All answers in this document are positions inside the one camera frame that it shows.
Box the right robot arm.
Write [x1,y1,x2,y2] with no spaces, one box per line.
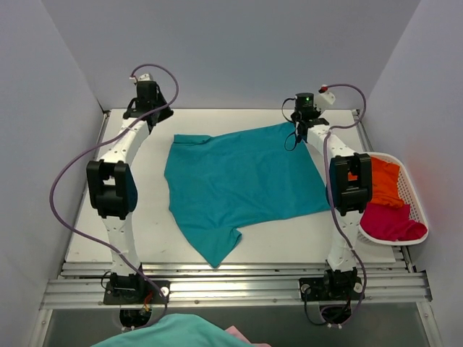
[290,88,373,273]

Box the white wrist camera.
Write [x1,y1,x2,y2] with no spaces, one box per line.
[129,73,153,85]
[314,85,336,112]

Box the white plastic basket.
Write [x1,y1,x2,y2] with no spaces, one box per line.
[358,152,428,246]

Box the light green cloth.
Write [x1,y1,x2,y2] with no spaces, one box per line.
[94,314,250,347]

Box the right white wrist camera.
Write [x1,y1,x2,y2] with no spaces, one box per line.
[314,85,336,112]

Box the teal t-shirt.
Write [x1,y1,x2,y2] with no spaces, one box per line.
[164,123,330,267]

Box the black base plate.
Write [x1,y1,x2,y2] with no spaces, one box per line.
[103,282,163,305]
[299,277,365,301]

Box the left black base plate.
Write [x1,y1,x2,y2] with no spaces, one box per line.
[103,282,163,305]

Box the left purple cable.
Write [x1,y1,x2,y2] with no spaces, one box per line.
[49,64,180,328]

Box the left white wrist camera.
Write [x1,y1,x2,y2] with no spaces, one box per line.
[129,73,153,85]

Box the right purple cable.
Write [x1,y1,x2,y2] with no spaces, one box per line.
[323,82,369,326]

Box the aluminium rail frame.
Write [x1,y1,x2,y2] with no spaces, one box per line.
[41,260,431,309]

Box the pink cloth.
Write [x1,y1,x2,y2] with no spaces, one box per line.
[225,326,252,345]

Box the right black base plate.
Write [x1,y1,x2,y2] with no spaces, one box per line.
[299,277,365,301]

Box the orange t-shirt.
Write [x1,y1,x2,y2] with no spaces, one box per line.
[365,156,404,210]

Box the purple cable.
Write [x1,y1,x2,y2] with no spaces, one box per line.
[323,82,369,326]
[49,64,180,328]

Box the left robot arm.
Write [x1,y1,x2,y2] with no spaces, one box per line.
[86,74,174,303]

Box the magenta t-shirt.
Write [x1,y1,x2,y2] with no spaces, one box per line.
[360,203,428,241]

